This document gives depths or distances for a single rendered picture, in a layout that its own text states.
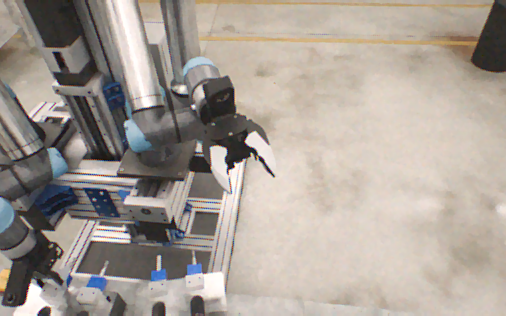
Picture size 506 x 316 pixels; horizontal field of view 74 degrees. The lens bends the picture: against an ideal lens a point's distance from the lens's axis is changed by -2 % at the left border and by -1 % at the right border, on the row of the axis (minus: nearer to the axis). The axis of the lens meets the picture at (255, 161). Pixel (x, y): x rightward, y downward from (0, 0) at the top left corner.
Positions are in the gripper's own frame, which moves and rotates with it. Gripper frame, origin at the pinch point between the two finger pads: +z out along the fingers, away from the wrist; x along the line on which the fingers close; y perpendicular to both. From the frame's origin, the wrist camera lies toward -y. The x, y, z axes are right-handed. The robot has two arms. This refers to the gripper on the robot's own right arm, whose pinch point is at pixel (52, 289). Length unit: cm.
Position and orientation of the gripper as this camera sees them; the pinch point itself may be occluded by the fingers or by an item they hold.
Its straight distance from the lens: 115.2
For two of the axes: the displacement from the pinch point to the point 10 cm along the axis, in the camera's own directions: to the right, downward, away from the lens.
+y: 1.1, -7.2, 6.9
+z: 0.0, 6.9, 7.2
